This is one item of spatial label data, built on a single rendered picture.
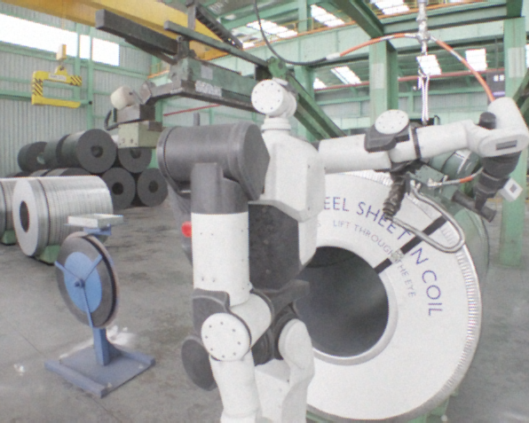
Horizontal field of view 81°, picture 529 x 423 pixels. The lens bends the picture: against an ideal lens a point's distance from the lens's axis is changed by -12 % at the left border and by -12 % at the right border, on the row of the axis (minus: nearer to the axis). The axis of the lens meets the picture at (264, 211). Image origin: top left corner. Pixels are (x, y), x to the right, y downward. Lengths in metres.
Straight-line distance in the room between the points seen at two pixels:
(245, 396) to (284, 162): 0.40
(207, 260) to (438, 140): 0.57
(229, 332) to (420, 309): 1.01
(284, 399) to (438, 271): 0.77
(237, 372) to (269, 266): 0.20
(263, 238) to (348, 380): 1.13
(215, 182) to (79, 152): 12.35
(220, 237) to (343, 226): 0.99
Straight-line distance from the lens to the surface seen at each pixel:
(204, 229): 0.53
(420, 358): 1.52
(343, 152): 0.87
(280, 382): 0.87
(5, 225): 7.98
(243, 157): 0.49
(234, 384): 0.62
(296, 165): 0.63
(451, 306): 1.41
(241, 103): 1.87
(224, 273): 0.53
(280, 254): 0.66
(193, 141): 0.53
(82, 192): 5.99
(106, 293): 2.30
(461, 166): 1.15
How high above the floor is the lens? 1.32
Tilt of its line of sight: 6 degrees down
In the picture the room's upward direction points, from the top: straight up
